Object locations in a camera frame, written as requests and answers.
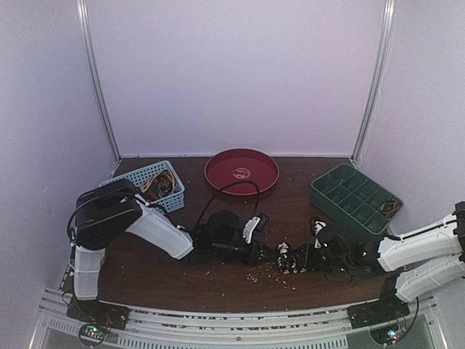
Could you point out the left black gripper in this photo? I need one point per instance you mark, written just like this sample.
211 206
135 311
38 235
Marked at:
253 259

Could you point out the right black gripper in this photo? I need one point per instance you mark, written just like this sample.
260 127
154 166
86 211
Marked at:
314 257

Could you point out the black white floral tie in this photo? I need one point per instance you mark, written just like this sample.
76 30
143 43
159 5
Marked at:
286 260

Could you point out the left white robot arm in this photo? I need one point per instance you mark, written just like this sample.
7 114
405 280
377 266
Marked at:
103 214

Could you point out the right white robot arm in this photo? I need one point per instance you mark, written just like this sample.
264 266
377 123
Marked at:
415 262

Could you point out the pile of ties in basket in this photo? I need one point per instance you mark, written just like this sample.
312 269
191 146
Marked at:
160 186

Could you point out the dark green divided organizer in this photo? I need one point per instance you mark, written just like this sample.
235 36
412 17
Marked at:
352 200

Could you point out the round red tray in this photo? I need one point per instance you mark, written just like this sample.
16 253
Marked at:
240 164

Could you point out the rubber bands in organizer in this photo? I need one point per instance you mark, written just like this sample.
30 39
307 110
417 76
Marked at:
390 208

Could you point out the light blue plastic basket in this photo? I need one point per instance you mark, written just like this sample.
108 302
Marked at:
138 177

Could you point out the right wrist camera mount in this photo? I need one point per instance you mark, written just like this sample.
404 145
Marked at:
316 225

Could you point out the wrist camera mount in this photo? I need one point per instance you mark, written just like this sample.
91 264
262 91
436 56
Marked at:
316 225
254 225

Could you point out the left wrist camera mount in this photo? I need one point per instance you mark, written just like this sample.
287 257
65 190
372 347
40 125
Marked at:
254 225

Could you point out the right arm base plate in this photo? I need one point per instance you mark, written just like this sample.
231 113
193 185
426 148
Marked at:
386 318

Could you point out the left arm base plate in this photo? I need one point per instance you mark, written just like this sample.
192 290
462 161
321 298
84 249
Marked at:
98 318

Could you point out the right aluminium corner post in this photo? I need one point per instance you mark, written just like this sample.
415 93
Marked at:
374 92

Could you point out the aluminium corner post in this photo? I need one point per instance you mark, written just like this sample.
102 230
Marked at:
83 18
374 92

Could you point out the left aluminium corner post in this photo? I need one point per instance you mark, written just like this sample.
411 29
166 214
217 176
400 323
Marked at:
83 18

